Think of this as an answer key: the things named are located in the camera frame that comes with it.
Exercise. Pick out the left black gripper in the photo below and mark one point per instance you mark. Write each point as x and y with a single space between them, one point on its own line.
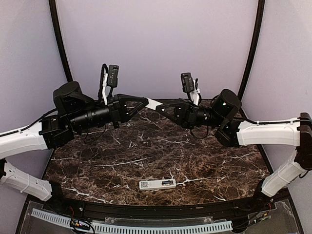
116 108

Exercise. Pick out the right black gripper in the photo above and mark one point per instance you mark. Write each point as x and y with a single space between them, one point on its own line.
185 114

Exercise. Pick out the grey battery cover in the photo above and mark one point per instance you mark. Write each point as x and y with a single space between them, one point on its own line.
152 104

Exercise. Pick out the white remote control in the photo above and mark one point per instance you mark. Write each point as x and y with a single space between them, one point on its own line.
155 185

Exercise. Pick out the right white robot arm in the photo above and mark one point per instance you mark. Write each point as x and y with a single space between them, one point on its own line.
235 132

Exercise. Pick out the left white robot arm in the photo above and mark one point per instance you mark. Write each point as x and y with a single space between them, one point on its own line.
73 113

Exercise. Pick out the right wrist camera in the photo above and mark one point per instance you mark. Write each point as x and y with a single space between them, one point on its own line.
190 87

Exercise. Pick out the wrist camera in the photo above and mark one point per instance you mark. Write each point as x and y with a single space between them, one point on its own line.
108 81
190 87

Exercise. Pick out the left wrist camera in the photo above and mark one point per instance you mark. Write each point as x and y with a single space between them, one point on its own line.
108 81

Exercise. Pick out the black front rail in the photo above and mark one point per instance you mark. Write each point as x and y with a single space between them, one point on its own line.
100 211

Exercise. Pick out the white cable duct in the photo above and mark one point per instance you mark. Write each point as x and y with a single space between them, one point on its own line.
135 227

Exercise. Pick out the left black frame post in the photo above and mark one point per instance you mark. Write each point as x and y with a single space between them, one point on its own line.
59 39

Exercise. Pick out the black frame post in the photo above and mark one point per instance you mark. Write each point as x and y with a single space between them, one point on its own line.
253 47
59 39

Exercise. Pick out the right black frame post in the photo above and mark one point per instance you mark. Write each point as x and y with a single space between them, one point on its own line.
253 47

